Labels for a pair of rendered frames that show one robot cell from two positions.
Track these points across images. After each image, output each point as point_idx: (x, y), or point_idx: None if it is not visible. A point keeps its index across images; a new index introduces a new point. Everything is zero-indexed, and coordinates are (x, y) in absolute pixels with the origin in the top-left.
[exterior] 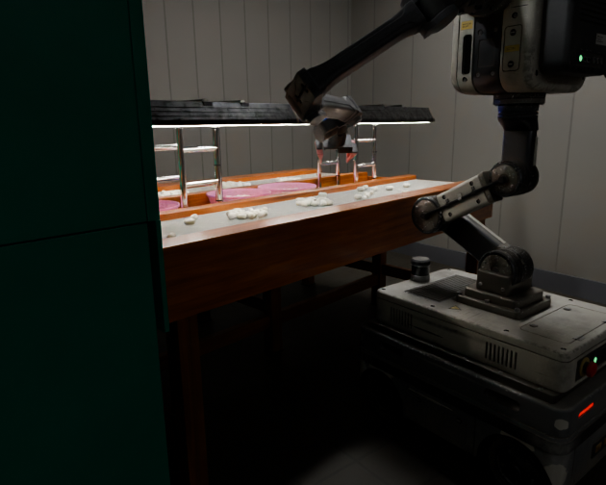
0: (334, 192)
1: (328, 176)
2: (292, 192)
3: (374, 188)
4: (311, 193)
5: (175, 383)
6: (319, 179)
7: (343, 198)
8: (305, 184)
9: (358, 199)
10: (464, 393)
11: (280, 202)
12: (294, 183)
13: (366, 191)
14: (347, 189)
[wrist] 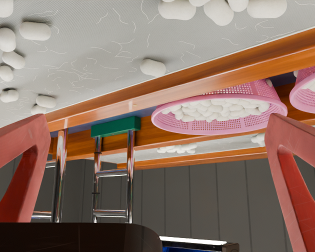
0: (112, 91)
1: (113, 151)
2: (246, 73)
3: (7, 98)
4: (183, 77)
5: None
6: (130, 144)
7: (88, 39)
8: (168, 127)
9: (35, 20)
10: None
11: None
12: (187, 132)
13: (17, 68)
14: (79, 106)
